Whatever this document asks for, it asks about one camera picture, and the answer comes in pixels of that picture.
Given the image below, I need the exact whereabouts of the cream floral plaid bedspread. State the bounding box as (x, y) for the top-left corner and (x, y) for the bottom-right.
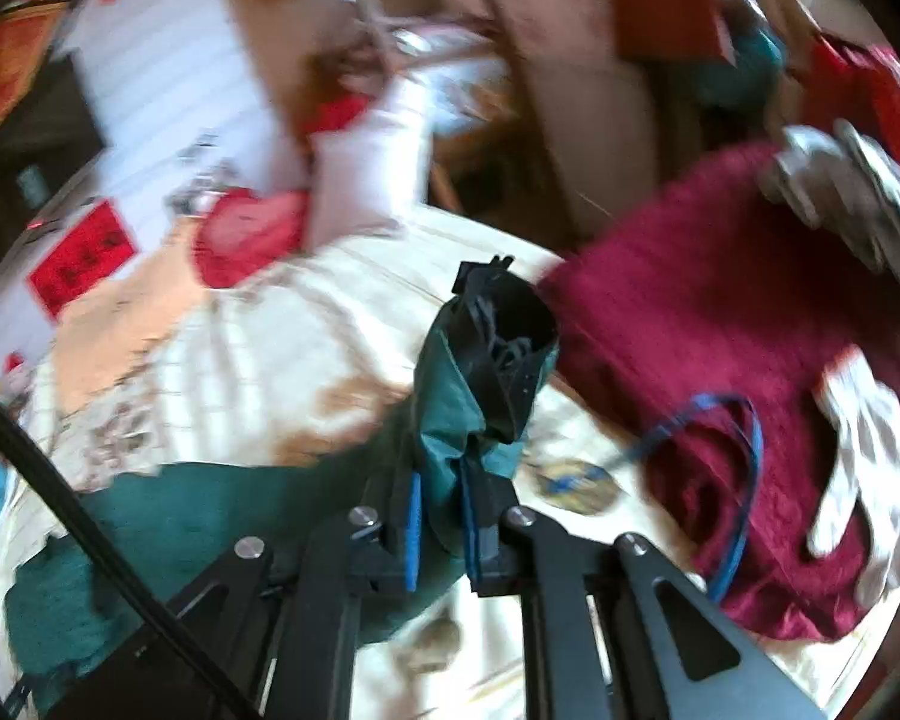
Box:
(0, 208), (880, 718)

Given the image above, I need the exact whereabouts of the red banner with black calligraphy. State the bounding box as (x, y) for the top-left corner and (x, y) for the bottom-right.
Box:
(27, 200), (137, 322)

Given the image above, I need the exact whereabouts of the wall-mounted black television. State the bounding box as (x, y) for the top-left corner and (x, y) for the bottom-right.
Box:
(0, 52), (107, 271)

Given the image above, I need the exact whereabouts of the pale pink square pillow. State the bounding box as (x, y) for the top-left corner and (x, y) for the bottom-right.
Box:
(304, 76), (437, 252)

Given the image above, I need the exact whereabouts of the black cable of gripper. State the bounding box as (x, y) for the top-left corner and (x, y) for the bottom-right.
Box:
(0, 377), (265, 720)

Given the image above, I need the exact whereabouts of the wooden chair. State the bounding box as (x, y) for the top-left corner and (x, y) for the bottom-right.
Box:
(313, 0), (546, 215)

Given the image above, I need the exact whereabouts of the peach ruffled pillow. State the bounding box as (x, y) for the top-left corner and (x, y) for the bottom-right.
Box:
(52, 216), (209, 415)

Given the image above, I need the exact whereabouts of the blue cable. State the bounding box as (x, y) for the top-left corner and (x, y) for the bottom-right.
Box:
(606, 390), (766, 605)

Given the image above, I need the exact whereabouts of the dark green quilted puffer jacket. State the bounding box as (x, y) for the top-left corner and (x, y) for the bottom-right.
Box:
(9, 259), (557, 718)

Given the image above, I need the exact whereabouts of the white work glove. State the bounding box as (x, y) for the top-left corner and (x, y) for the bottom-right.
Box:
(759, 119), (900, 286)
(806, 346), (900, 610)

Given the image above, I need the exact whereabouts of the dark red velvet cloth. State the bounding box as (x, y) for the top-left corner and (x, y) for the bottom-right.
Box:
(539, 142), (900, 640)

